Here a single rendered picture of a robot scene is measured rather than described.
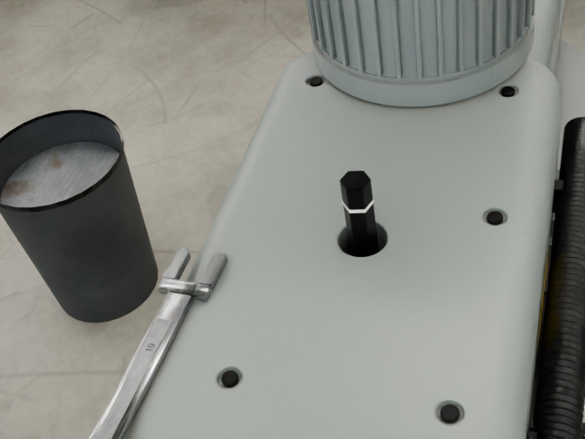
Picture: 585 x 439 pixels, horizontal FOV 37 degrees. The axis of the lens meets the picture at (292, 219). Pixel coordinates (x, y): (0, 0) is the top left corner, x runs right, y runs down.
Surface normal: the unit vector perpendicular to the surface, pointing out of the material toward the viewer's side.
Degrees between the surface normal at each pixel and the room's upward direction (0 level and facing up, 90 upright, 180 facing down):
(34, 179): 0
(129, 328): 0
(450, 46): 90
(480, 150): 0
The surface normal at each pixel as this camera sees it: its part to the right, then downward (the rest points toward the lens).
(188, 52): -0.15, -0.70
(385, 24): -0.32, 0.70
